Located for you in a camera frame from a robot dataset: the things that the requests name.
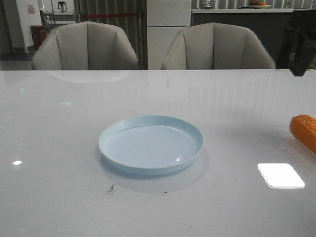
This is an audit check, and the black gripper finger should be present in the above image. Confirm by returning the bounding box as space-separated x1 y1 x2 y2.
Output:
285 9 316 77

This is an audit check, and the orange toy corn cob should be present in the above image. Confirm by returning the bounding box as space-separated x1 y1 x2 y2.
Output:
289 115 316 153

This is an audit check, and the light blue round plate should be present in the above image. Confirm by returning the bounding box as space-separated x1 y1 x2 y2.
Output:
99 115 204 176

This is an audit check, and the grey counter with white top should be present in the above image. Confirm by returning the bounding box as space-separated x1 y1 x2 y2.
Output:
191 8 293 62

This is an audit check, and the fruit bowl on counter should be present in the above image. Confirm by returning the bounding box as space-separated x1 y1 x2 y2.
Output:
248 0 271 9

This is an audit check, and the right beige upholstered chair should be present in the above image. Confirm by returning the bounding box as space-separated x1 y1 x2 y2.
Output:
161 23 275 70

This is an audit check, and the beige upholstered chair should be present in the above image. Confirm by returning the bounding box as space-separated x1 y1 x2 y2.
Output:
161 23 275 70
31 21 138 71

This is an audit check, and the white cabinet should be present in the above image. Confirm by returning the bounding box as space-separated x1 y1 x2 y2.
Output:
147 0 191 70

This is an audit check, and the red barrier belt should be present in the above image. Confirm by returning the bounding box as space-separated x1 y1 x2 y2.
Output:
83 12 139 18

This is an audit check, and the left beige upholstered chair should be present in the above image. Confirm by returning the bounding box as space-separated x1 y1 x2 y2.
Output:
31 21 138 71

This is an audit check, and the red trash bin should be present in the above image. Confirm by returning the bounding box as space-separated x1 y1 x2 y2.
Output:
31 25 46 49

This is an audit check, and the metal barrier post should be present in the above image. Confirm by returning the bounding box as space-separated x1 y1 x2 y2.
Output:
138 11 144 69

